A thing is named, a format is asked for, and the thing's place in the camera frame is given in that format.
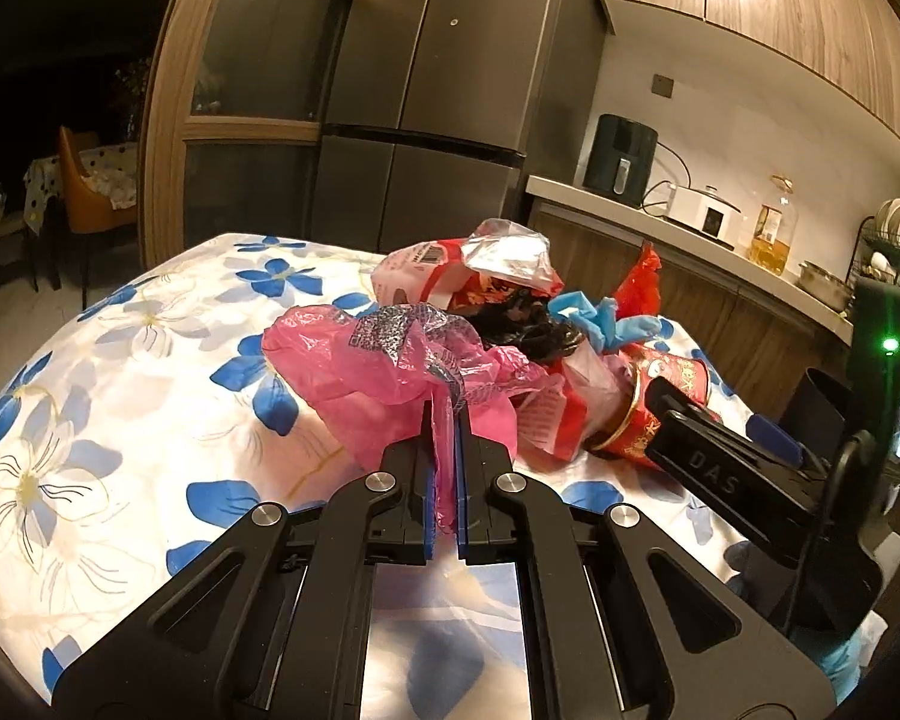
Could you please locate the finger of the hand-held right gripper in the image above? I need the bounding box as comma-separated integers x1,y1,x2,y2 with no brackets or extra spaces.
643,376,826,567
746,418,818,477

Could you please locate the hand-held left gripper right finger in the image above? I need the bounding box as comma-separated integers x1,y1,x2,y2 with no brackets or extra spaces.
456,406,830,720

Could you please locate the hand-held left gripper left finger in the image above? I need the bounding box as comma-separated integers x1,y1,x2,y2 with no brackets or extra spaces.
51,399,440,720

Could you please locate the black trash bin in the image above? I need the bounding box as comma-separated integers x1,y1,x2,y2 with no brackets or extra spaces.
784,367,856,451

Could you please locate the red paper cup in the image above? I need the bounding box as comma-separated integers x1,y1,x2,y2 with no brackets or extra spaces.
589,349,721,473

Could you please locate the clear bag with red print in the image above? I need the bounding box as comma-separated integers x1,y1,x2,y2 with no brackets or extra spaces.
521,349,631,466

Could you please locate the blue glove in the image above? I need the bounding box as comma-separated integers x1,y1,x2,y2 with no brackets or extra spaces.
547,292,665,353

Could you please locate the pink plastic bag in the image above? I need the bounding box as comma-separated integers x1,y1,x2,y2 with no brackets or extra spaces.
261,304,567,541

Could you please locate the black plastic bag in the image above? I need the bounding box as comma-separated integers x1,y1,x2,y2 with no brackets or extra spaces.
469,296,593,361

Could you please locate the red plastic bag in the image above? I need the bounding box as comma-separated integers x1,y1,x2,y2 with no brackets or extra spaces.
615,244,665,320

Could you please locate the white and red snack packet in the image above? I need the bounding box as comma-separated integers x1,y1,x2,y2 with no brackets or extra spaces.
371,236,488,312

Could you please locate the clear plastic bag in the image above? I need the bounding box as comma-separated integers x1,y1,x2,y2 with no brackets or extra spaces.
461,219,567,301

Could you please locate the metal pot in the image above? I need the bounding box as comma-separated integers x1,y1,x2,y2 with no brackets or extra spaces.
797,261,856,312

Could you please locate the black dish rack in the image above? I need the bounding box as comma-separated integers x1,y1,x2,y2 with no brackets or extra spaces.
855,199,900,301

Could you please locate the wooden kitchen counter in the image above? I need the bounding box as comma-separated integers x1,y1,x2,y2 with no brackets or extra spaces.
525,175,871,421

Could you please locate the cooking oil bottle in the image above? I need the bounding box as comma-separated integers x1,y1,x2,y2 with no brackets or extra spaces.
750,175,800,276

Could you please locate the white electric cooker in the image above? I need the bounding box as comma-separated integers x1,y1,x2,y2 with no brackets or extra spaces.
664,181,743,245

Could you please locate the black air fryer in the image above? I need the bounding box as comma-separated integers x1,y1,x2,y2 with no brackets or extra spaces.
583,114,659,207

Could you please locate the blue floral tablecloth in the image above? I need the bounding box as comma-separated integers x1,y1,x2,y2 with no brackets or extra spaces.
0,231,871,706

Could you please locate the grey refrigerator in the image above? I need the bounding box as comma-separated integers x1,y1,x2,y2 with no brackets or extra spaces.
311,0,608,256

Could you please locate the orange chair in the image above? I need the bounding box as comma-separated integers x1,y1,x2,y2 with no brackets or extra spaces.
58,126,140,237

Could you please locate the wooden glass-door cabinet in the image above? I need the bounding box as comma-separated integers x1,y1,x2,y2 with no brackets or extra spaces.
141,0,368,271

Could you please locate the polka dot dining table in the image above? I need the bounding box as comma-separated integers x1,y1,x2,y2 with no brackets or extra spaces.
22,141,140,233

